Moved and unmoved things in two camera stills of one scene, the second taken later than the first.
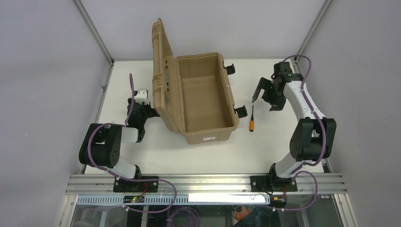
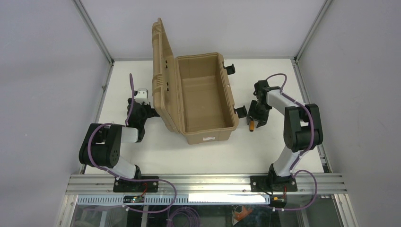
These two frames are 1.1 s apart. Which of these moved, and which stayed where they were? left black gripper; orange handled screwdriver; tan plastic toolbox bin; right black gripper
Moved: right black gripper
Stayed: left black gripper; orange handled screwdriver; tan plastic toolbox bin
